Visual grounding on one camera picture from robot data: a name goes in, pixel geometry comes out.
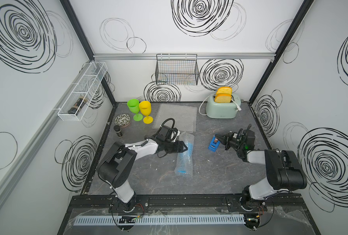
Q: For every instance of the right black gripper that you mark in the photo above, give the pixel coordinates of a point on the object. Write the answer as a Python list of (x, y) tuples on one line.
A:
[(226, 139)]

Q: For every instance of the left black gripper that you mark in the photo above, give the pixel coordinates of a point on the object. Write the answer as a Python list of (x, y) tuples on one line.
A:
[(178, 148)]

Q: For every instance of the blue plastic wine glass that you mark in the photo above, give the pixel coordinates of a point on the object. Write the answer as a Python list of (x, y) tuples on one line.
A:
[(184, 163)]

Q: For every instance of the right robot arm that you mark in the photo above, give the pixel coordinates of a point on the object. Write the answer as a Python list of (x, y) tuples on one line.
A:
[(284, 174)]

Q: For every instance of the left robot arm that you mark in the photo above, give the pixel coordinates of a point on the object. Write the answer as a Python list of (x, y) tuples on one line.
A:
[(119, 160)]

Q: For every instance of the bubble wrap sheet stack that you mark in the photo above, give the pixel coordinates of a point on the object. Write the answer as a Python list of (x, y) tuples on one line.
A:
[(184, 116)]

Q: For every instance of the yellow plastic wine glass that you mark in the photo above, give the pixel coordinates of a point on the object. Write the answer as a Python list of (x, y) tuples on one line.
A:
[(145, 109)]

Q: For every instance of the green plastic wine glass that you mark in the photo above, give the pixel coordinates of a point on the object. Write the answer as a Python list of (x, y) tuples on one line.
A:
[(133, 105)]

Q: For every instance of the blue tape dispenser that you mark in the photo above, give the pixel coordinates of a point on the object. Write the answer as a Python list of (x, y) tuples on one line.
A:
[(214, 144)]

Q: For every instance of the mint green toaster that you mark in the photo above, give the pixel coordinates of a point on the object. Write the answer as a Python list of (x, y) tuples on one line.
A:
[(223, 110)]

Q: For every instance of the front toast slice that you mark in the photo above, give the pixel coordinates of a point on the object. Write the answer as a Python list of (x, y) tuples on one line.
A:
[(223, 98)]

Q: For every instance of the toast slice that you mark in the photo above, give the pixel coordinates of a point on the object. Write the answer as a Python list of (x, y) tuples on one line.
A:
[(224, 91), (223, 98)]

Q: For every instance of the back toast slice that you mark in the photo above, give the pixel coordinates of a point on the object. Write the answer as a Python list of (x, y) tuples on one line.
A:
[(224, 91)]

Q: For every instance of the patterned small bowl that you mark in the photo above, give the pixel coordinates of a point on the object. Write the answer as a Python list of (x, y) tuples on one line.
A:
[(122, 120)]

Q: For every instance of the dark spice bottle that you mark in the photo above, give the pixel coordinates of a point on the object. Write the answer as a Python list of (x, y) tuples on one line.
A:
[(118, 130)]

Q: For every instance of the dark bottle in shelf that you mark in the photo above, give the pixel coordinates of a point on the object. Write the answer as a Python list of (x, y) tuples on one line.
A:
[(75, 109)]

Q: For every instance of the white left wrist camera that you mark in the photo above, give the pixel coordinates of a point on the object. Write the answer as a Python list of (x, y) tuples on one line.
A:
[(175, 134)]

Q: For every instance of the white slotted cable duct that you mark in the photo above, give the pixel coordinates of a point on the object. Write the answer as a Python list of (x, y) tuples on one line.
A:
[(124, 220)]

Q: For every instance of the black wire basket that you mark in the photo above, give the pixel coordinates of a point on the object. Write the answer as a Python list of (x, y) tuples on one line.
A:
[(177, 69)]

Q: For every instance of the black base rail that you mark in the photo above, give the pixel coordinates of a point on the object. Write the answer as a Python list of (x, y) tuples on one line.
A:
[(144, 203)]

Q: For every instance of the white wire shelf basket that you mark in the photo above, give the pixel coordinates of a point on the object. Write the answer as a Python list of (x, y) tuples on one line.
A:
[(88, 86)]

